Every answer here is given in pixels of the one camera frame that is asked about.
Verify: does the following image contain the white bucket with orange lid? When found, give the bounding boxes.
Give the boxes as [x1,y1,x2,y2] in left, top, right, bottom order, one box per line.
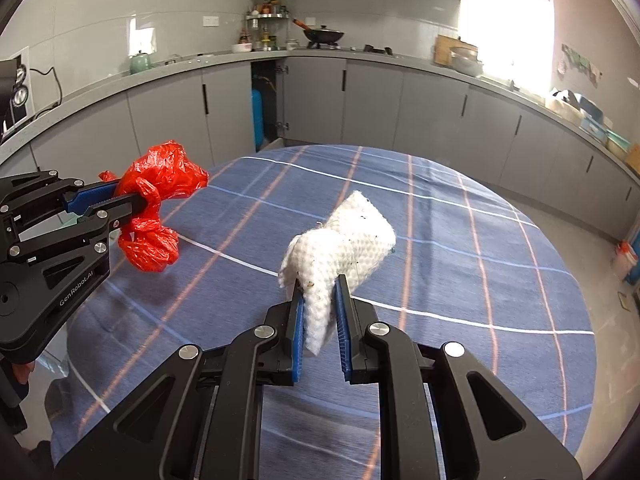
[612,241,640,283]

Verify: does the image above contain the black wok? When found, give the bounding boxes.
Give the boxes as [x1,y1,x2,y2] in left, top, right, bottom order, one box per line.
[292,18,346,45]

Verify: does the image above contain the steel bowl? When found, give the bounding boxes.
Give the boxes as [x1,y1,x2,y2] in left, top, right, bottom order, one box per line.
[448,46,485,78]

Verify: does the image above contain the grey kitchen counter cabinets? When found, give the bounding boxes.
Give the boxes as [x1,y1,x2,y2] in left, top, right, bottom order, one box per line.
[0,47,640,241]

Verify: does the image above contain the metal spice rack with bottles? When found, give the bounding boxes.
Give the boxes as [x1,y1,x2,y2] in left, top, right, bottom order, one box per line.
[237,0,291,52]

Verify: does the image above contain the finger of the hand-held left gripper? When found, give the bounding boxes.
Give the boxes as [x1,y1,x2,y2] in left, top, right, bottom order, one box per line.
[0,170,146,241]
[10,194,151,322]

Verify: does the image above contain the blue plaid tablecloth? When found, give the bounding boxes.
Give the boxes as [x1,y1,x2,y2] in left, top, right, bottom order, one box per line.
[45,144,598,480]

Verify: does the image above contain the blue water tank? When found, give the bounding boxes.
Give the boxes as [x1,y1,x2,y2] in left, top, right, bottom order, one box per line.
[252,87,266,152]

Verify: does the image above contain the red plastic bag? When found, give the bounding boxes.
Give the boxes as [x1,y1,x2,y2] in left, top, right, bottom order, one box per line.
[98,141,210,274]

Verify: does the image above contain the black power cable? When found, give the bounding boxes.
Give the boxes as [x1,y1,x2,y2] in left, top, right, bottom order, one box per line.
[29,66,63,106]

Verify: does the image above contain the wall hook rack with cloths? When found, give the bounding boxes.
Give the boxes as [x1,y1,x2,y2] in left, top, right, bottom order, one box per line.
[560,44,603,86]

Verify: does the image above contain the silver microwave oven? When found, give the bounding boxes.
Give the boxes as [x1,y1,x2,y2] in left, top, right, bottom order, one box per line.
[0,46,37,143]

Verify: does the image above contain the bright window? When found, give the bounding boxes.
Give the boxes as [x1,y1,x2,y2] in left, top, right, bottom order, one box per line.
[459,0,556,83]

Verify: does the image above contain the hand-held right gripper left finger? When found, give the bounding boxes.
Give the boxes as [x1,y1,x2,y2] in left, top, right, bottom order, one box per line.
[55,280,307,480]

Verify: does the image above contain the blue storage box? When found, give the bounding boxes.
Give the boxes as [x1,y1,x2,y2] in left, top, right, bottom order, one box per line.
[577,94,608,138]

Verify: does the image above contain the teal plastic container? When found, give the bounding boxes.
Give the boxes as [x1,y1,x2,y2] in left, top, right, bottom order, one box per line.
[605,130,632,161]

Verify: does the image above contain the gas stove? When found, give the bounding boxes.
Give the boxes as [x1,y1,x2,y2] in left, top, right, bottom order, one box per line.
[305,42,396,56]

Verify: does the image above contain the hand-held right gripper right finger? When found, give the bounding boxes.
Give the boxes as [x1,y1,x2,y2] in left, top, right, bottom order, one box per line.
[334,274,583,480]

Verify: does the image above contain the white dish basket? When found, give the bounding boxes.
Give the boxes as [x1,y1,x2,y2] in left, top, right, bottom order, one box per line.
[545,89,583,122]

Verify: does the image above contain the wooden cutting board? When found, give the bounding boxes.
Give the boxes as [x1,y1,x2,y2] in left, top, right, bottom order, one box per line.
[434,35,463,67]

